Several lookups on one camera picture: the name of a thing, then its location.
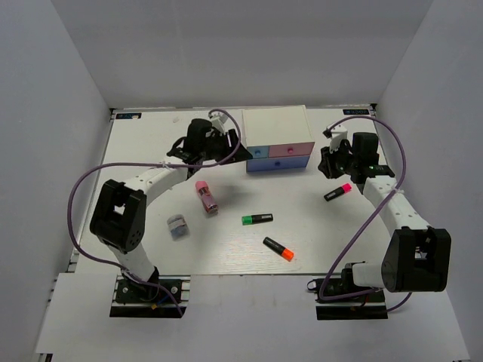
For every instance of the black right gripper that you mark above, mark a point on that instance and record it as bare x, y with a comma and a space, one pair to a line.
327, 163

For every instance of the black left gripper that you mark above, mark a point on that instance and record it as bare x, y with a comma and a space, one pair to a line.
224, 139

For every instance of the light blue small drawer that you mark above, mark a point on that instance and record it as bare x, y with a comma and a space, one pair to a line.
259, 152

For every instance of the white mini drawer cabinet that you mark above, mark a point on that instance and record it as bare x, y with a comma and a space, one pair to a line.
277, 125

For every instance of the clear jar of paper clips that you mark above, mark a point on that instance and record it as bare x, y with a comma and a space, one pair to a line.
177, 226

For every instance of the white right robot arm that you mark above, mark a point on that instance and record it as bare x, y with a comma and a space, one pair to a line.
417, 258

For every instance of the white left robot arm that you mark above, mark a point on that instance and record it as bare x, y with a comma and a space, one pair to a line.
119, 216

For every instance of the pink highlighter marker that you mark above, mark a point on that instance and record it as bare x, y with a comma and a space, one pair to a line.
336, 193

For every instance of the pink small drawer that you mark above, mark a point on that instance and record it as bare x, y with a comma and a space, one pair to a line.
290, 150

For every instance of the blue wide bottom drawer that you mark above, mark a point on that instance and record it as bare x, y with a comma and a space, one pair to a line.
270, 164

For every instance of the pink tube of erasers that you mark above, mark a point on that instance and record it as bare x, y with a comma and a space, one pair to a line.
207, 199

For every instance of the green highlighter marker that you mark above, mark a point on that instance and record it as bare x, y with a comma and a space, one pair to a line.
257, 219

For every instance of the orange highlighter marker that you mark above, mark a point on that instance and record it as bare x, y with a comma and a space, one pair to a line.
278, 248

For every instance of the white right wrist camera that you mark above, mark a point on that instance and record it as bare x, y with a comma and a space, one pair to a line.
336, 133

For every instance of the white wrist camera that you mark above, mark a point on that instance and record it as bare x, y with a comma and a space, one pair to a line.
218, 121
336, 133

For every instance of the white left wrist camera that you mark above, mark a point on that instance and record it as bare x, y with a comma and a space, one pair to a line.
218, 121

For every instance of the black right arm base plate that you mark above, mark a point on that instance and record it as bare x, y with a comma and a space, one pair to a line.
357, 308

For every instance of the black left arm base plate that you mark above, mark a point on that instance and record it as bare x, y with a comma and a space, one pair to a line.
130, 301

